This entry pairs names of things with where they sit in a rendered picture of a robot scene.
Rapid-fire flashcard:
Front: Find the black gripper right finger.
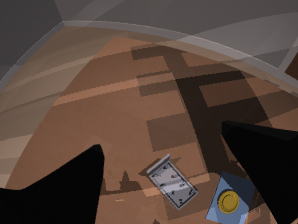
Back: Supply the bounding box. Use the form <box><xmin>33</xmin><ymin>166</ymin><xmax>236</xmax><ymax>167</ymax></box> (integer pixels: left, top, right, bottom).
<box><xmin>222</xmin><ymin>120</ymin><xmax>298</xmax><ymax>224</ymax></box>

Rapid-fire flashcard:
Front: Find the yellow round plate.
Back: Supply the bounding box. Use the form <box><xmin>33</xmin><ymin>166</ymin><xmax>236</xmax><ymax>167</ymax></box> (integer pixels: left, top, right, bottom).
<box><xmin>218</xmin><ymin>190</ymin><xmax>239</xmax><ymax>214</ymax></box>

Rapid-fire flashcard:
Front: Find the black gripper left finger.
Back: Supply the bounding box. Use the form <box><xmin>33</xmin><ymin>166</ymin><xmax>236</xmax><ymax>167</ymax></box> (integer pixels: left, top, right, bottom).
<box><xmin>0</xmin><ymin>144</ymin><xmax>105</xmax><ymax>224</ymax></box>

